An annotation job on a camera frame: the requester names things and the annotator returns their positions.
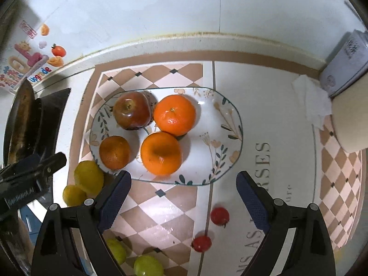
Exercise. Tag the checkered counter mat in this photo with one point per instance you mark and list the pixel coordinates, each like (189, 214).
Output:
(281, 106)

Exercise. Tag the red cherry tomato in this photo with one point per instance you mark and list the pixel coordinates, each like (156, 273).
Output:
(201, 243)
(220, 215)

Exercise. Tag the colourful wall sticker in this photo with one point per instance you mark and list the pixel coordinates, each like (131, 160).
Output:
(31, 60)

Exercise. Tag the floral glass plate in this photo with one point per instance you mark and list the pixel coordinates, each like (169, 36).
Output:
(207, 126)

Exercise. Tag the red apple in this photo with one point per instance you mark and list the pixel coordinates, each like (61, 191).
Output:
(132, 110)

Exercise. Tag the yellow citrus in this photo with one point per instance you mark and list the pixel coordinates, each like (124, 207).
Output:
(89, 176)
(73, 195)

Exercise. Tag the bright orange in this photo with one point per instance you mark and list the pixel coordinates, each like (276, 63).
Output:
(161, 153)
(174, 115)

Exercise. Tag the black gas stove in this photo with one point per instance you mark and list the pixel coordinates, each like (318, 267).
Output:
(54, 112)

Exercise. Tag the white crumpled tissue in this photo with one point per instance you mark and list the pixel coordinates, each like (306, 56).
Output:
(312, 100)

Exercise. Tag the blue cabinet front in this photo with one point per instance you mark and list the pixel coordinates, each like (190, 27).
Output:
(28, 221)

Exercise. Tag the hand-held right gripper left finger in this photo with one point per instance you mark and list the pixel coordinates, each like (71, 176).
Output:
(115, 201)

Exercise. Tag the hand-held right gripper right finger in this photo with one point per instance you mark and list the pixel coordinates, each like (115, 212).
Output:
(253, 201)

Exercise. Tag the black wok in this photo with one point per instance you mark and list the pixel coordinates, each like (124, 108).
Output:
(20, 120)

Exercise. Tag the green round fruit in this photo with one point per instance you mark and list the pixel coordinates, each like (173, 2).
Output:
(148, 266)
(118, 251)

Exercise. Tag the cream utensil holder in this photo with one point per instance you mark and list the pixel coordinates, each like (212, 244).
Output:
(350, 120)

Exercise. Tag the grey spray can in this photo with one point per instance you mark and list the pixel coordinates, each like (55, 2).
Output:
(345, 63)

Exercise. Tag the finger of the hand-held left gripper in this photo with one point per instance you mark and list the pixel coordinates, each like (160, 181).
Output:
(28, 159)
(43, 166)

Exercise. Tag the small dark orange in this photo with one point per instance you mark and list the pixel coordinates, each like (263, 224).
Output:
(115, 152)

